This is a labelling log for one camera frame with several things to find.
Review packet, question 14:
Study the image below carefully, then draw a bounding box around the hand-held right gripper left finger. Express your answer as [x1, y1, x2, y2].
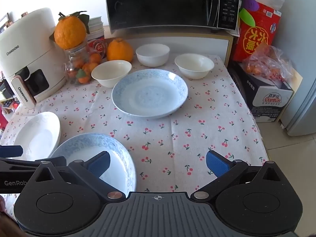
[31, 151, 126, 201]

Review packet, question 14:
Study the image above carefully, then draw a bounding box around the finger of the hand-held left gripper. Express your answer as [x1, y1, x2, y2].
[0, 156, 67, 174]
[0, 145, 23, 158]

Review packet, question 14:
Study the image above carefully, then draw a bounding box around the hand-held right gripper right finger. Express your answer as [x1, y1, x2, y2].
[190, 150, 284, 201]

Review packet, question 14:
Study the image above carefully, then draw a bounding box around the blue patterned plate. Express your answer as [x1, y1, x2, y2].
[112, 70, 188, 119]
[49, 133, 137, 198]

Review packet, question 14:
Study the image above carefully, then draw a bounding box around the white embossed plate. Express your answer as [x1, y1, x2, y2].
[12, 112, 61, 162]

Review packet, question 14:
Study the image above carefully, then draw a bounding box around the red flat object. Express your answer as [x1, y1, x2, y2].
[0, 106, 10, 129]

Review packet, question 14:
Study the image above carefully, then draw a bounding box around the cherry print tablecloth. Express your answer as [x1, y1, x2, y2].
[0, 53, 269, 218]

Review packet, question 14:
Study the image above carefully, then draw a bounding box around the black electronic device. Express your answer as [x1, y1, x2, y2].
[0, 79, 15, 102]

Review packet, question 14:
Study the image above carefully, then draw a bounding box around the black white cardboard box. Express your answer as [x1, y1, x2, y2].
[228, 60, 303, 123]

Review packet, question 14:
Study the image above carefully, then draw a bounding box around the pile of small mandarins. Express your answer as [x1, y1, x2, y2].
[67, 52, 102, 85]

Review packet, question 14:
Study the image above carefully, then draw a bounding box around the white air fryer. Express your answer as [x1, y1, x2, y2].
[0, 7, 67, 110]

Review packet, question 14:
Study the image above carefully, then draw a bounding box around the grey refrigerator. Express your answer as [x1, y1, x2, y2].
[279, 42, 316, 136]

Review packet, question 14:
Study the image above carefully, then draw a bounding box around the clear bag of oranges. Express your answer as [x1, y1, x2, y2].
[242, 43, 300, 86]

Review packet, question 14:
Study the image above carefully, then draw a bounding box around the large orange with stem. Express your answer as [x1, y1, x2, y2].
[107, 38, 134, 63]

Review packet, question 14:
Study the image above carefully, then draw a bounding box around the red label paper cup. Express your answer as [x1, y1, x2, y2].
[86, 29, 109, 60]

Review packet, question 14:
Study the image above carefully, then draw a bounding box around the wood-framed white stand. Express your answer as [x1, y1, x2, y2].
[104, 26, 234, 68]

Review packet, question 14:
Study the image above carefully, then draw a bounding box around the framed picture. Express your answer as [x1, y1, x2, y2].
[0, 12, 16, 34]

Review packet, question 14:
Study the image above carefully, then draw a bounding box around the large orange with leaves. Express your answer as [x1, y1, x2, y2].
[54, 11, 90, 50]

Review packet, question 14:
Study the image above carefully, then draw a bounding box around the red printed carton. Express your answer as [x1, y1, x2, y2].
[233, 0, 282, 62]

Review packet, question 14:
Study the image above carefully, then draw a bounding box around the purple green plastic item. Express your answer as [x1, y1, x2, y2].
[238, 0, 258, 27]

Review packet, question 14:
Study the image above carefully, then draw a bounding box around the black microwave oven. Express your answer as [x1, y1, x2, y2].
[104, 0, 241, 31]

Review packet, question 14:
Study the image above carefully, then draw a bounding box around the glass jar with handle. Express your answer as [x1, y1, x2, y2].
[63, 41, 103, 87]

